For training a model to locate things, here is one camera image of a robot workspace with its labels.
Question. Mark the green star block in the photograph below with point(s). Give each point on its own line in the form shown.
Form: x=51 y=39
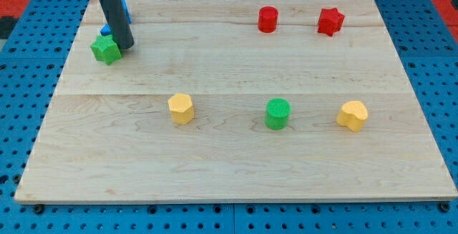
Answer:
x=105 y=49

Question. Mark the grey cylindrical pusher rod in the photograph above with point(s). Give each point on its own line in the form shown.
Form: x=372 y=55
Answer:
x=116 y=17

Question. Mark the blue cube block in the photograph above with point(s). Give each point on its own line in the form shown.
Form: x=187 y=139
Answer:
x=125 y=7

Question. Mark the green cylinder block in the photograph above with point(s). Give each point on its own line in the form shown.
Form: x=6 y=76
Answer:
x=277 y=113

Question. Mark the yellow hexagon block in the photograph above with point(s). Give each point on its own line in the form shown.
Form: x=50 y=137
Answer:
x=181 y=108

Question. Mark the red cylinder block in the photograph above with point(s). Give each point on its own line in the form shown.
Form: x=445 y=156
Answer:
x=267 y=19

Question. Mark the red star block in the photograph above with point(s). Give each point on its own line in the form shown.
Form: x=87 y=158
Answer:
x=330 y=21

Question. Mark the small blue block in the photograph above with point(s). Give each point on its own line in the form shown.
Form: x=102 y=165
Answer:
x=105 y=30

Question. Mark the yellow heart block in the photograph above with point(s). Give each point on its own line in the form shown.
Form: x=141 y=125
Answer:
x=353 y=115

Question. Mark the light wooden board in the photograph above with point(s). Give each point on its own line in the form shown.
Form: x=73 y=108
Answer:
x=108 y=136

